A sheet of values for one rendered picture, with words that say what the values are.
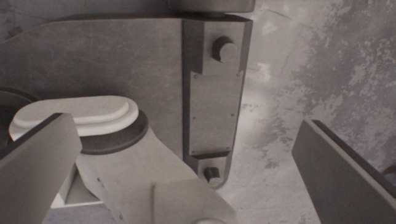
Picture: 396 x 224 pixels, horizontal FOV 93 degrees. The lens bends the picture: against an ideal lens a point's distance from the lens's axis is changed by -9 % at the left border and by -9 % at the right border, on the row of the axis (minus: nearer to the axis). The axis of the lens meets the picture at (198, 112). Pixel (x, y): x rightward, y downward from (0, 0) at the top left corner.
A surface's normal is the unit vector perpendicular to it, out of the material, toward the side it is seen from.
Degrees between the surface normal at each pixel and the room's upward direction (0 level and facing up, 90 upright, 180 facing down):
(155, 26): 0
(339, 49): 0
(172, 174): 90
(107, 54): 0
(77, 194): 90
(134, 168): 90
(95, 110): 90
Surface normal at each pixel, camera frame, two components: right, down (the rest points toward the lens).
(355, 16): 0.20, 0.51
